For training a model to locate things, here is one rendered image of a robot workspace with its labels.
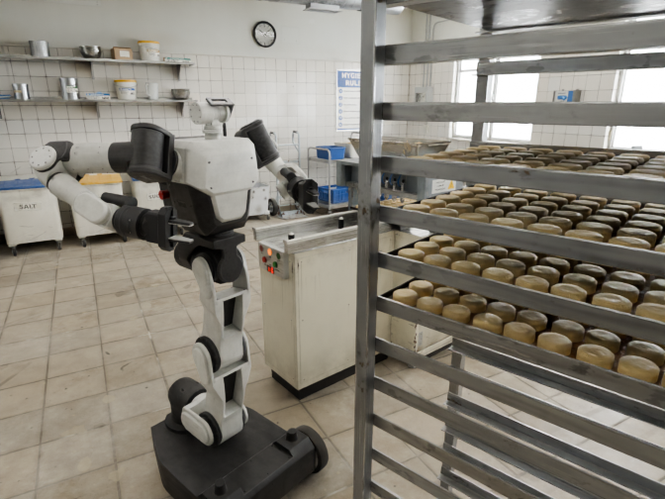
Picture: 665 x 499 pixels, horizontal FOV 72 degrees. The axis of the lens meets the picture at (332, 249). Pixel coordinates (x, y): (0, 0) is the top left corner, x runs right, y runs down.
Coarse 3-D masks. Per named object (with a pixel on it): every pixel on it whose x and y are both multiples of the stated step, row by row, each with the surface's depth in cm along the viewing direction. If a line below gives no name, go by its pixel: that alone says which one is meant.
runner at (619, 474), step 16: (448, 400) 135; (464, 400) 132; (480, 416) 128; (496, 416) 126; (512, 432) 122; (528, 432) 121; (544, 448) 116; (560, 448) 116; (576, 448) 113; (576, 464) 111; (592, 464) 111; (608, 464) 109; (624, 480) 106; (640, 480) 105; (656, 496) 102
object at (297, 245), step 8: (384, 224) 252; (392, 224) 256; (328, 232) 230; (336, 232) 231; (344, 232) 235; (352, 232) 239; (288, 240) 217; (296, 240) 217; (304, 240) 219; (312, 240) 223; (320, 240) 226; (328, 240) 229; (336, 240) 233; (344, 240) 236; (288, 248) 215; (296, 248) 218; (304, 248) 221; (312, 248) 224
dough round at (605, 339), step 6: (594, 330) 77; (600, 330) 77; (588, 336) 75; (594, 336) 75; (600, 336) 75; (606, 336) 75; (612, 336) 75; (588, 342) 75; (594, 342) 74; (600, 342) 73; (606, 342) 73; (612, 342) 73; (618, 342) 73; (606, 348) 73; (612, 348) 73; (618, 348) 73
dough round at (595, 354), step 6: (582, 348) 71; (588, 348) 71; (594, 348) 71; (600, 348) 71; (582, 354) 70; (588, 354) 69; (594, 354) 69; (600, 354) 69; (606, 354) 69; (612, 354) 69; (582, 360) 70; (588, 360) 69; (594, 360) 68; (600, 360) 68; (606, 360) 68; (612, 360) 68; (606, 366) 68; (612, 366) 69
